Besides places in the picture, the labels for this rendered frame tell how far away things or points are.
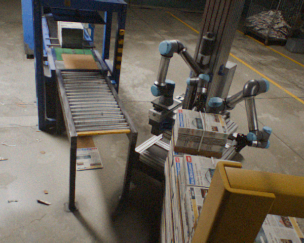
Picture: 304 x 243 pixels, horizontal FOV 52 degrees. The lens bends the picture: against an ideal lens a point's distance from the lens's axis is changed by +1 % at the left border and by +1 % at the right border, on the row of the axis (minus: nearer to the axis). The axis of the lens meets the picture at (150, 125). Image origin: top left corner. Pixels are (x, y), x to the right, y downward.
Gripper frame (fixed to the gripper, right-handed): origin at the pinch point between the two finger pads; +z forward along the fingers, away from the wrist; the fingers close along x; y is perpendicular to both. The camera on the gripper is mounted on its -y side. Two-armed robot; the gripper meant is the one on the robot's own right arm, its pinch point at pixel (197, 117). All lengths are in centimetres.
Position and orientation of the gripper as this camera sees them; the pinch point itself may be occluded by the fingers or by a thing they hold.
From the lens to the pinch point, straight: 261.3
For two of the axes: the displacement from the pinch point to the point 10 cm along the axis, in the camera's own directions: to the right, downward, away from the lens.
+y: 0.7, 0.3, -10.0
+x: 9.9, 1.3, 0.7
